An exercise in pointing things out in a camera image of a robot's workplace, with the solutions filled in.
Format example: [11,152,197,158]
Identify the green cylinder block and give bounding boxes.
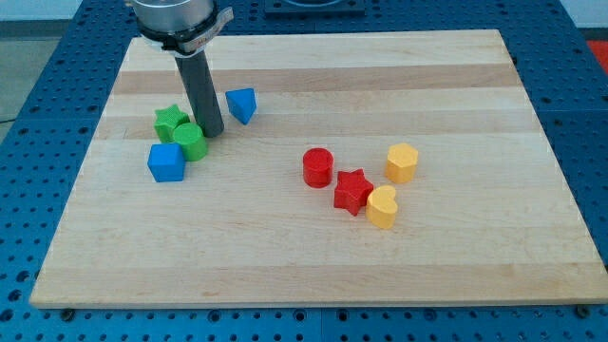
[173,123,208,162]

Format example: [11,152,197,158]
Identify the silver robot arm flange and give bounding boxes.
[128,0,234,58]

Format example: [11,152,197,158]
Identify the blue cube block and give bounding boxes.
[147,143,185,182]

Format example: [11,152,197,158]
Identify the red cylinder block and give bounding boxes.
[302,147,333,188]

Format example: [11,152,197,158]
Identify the red star block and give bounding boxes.
[333,169,374,217]

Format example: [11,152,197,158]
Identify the wooden board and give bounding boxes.
[30,29,607,310]

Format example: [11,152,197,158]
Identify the yellow heart block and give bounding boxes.
[366,185,398,229]

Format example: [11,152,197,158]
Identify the blue triangle block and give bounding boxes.
[225,88,257,125]

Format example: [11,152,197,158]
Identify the yellow hexagon block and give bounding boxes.
[385,143,419,183]

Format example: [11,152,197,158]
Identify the green star block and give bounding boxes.
[154,104,190,143]

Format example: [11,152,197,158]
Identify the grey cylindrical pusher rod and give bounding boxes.
[175,51,224,138]

